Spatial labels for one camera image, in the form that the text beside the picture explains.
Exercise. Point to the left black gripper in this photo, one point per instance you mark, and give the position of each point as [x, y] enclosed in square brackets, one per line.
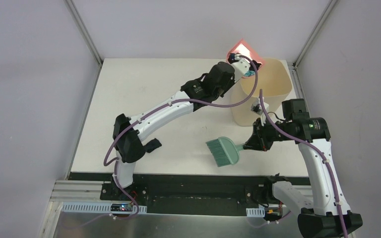
[231, 57]

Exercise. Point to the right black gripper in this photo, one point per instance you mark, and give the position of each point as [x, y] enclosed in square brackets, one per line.
[259, 140]

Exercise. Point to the green hand brush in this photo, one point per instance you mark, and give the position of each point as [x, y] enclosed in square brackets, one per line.
[224, 151]

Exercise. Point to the pink plastic dustpan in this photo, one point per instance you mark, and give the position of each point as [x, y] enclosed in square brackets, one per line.
[243, 48]

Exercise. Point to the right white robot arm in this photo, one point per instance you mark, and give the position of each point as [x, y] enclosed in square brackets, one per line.
[328, 215]

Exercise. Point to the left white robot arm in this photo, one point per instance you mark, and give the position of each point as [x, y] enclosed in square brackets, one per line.
[130, 132]

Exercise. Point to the light blue paper scrap right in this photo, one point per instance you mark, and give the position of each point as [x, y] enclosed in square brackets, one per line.
[249, 73]

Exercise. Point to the beige waste bin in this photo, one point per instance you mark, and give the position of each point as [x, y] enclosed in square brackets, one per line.
[275, 81]

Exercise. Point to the black paper scrap near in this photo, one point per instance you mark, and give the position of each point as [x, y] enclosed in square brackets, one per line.
[152, 145]

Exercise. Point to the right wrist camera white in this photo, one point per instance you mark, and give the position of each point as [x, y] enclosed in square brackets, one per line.
[257, 108]

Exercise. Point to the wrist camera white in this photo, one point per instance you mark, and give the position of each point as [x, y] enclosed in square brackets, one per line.
[242, 66]
[257, 108]

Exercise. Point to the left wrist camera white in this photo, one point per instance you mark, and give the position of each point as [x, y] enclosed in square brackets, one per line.
[242, 66]

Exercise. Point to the right white cable duct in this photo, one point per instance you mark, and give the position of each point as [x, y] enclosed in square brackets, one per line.
[255, 212]

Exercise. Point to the white cable duct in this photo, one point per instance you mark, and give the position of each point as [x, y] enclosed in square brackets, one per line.
[103, 208]
[255, 212]

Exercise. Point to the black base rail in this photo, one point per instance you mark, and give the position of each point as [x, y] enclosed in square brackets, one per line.
[189, 194]

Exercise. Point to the left white cable duct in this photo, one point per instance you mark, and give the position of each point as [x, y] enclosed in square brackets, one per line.
[103, 208]

